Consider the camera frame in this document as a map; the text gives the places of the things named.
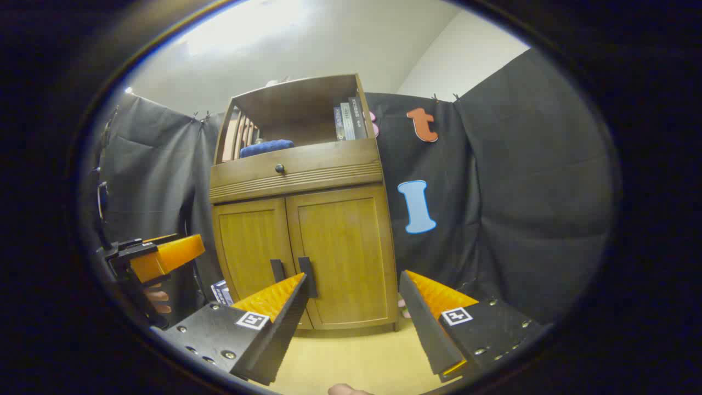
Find blue folded cloth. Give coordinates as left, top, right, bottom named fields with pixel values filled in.
left=240, top=139, right=295, bottom=159

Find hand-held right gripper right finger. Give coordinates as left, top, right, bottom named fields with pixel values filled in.
left=399, top=269, right=545, bottom=383

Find upright wooden slats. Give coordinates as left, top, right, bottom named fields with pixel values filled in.
left=222, top=107, right=259, bottom=163

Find black backdrop cloth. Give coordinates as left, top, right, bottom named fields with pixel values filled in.
left=90, top=48, right=615, bottom=330

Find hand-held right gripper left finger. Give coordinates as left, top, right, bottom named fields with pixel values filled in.
left=151, top=272, right=309, bottom=386

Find blue and white box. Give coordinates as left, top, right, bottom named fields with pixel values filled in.
left=211, top=280, right=235, bottom=306

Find grey book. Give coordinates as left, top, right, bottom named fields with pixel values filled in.
left=340, top=102, right=356, bottom=141

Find wooden cabinet door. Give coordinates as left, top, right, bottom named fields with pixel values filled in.
left=285, top=184, right=399, bottom=331
left=212, top=196, right=313, bottom=331

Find wooden double-door shoe cabinet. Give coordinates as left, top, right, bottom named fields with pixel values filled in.
left=208, top=73, right=400, bottom=332

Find wooden drawer with black knob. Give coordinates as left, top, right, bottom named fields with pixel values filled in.
left=209, top=139, right=384, bottom=205

